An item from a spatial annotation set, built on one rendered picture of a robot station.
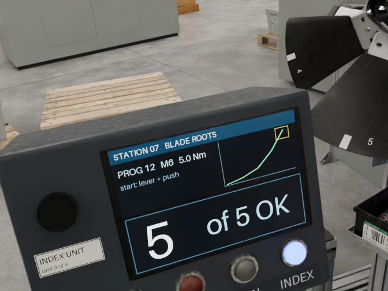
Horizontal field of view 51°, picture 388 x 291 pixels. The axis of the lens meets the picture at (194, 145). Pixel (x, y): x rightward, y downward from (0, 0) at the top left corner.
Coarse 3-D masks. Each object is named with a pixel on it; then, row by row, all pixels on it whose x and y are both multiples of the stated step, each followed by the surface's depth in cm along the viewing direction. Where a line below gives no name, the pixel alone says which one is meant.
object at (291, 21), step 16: (320, 16) 110; (336, 16) 106; (288, 32) 121; (304, 32) 115; (320, 32) 111; (336, 32) 107; (352, 32) 104; (288, 48) 121; (304, 48) 116; (320, 48) 112; (336, 48) 109; (352, 48) 105; (288, 64) 122; (304, 64) 117; (320, 64) 114; (336, 64) 110; (304, 80) 118; (320, 80) 115
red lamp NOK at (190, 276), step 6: (180, 276) 34; (186, 276) 34; (192, 276) 34; (198, 276) 34; (180, 282) 34; (186, 282) 34; (192, 282) 34; (198, 282) 34; (204, 282) 35; (180, 288) 34; (186, 288) 34; (192, 288) 34; (198, 288) 34; (204, 288) 35
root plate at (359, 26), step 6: (354, 18) 103; (360, 18) 102; (366, 18) 101; (354, 24) 103; (360, 24) 102; (366, 24) 101; (372, 24) 100; (360, 30) 103; (372, 30) 101; (378, 30) 100; (360, 36) 104; (366, 36) 102; (372, 36) 101; (360, 42) 104; (366, 42) 103; (366, 48) 104
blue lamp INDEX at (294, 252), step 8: (288, 240) 37; (296, 240) 37; (288, 248) 36; (296, 248) 36; (304, 248) 37; (280, 256) 37; (288, 256) 36; (296, 256) 36; (304, 256) 37; (288, 264) 37; (296, 264) 37
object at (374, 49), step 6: (378, 36) 94; (384, 36) 94; (372, 42) 94; (378, 42) 94; (384, 42) 93; (372, 48) 94; (378, 48) 93; (384, 48) 93; (372, 54) 93; (378, 54) 93; (384, 54) 93
